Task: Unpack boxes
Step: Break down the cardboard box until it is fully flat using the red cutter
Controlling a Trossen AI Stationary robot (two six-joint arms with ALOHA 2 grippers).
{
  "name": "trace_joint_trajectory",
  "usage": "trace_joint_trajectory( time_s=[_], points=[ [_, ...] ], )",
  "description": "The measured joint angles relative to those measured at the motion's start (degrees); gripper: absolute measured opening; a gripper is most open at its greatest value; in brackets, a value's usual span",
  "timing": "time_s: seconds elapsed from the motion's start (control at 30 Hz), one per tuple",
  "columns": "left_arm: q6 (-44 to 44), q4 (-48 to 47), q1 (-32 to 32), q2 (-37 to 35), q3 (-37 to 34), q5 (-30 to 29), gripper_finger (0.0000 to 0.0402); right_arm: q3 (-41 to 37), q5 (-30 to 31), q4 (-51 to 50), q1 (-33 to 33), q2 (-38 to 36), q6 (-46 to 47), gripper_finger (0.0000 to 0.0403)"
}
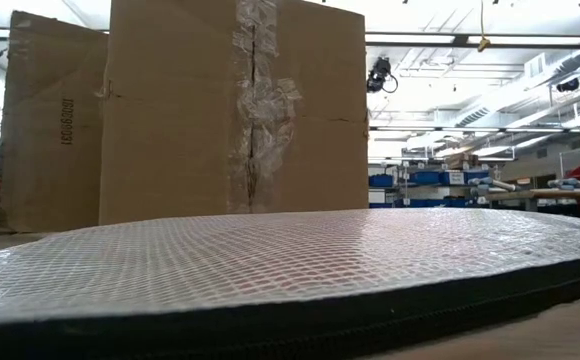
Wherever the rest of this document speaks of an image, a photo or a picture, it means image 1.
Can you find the black overhead camera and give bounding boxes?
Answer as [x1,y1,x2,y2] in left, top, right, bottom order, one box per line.
[366,56,400,95]

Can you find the blue bin storage shelf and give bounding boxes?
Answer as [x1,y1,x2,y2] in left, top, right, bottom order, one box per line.
[368,158,496,209]

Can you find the light blue foam roll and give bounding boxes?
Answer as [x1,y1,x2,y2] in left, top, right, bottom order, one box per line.
[547,177,580,193]
[467,176,519,197]

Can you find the clear bubble wrap bag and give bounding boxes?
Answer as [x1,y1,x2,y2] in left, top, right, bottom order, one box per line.
[0,207,580,360]

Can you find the black ceiling fixture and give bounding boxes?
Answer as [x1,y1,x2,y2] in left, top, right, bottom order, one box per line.
[555,77,580,94]

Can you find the clear packing tape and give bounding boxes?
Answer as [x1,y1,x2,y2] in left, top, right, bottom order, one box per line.
[226,0,304,215]

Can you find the yellow hanging cable plug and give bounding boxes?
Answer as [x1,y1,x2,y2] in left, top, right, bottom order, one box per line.
[477,0,491,54]

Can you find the brown cardboard box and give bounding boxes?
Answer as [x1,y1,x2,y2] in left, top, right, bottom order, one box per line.
[0,0,370,234]

